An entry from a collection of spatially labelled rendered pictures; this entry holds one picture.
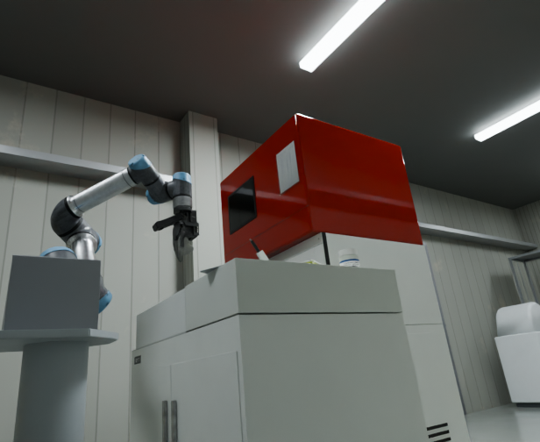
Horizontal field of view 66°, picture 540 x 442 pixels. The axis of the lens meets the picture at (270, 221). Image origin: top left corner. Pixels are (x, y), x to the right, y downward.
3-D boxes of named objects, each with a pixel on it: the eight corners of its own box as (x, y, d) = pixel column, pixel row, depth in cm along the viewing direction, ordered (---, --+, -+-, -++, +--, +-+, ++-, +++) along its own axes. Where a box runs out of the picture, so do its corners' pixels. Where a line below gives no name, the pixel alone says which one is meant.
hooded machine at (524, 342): (536, 402, 549) (508, 309, 591) (585, 401, 505) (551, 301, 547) (511, 407, 514) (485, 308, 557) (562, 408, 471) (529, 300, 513)
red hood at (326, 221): (324, 281, 279) (312, 199, 299) (424, 245, 216) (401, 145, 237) (223, 276, 238) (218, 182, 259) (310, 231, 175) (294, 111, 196)
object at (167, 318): (157, 348, 179) (157, 315, 184) (212, 331, 136) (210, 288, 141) (135, 349, 174) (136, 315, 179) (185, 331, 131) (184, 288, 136)
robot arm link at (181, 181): (178, 181, 174) (195, 175, 171) (179, 205, 170) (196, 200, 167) (166, 174, 167) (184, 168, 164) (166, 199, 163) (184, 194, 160)
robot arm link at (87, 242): (54, 302, 129) (55, 226, 173) (86, 329, 137) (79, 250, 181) (88, 280, 130) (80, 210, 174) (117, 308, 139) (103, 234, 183)
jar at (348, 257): (351, 279, 152) (347, 254, 155) (365, 274, 146) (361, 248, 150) (337, 278, 148) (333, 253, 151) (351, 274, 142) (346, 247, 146)
